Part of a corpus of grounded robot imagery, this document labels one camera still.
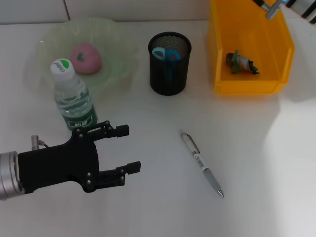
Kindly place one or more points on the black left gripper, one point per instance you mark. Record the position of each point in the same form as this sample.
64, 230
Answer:
59, 165

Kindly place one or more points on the green label water bottle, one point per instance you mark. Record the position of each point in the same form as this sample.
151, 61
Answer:
74, 98

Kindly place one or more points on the pink toy peach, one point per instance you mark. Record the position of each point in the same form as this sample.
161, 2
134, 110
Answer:
90, 60

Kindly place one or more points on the blue cyan scissors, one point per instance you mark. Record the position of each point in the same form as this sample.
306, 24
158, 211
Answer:
171, 55

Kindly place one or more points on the small green toy figure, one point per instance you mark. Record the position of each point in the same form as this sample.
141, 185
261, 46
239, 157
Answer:
240, 63

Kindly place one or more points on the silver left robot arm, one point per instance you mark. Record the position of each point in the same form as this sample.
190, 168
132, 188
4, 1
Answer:
8, 176

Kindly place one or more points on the black mesh pen holder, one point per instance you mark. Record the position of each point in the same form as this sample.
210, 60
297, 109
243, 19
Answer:
169, 79

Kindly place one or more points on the silver ballpoint pen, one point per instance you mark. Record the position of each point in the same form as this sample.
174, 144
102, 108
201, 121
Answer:
209, 176

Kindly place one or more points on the translucent green fruit plate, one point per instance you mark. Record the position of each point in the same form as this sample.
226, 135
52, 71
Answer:
113, 49

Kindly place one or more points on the yellow plastic bin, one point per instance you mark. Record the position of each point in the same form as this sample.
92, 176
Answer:
249, 29

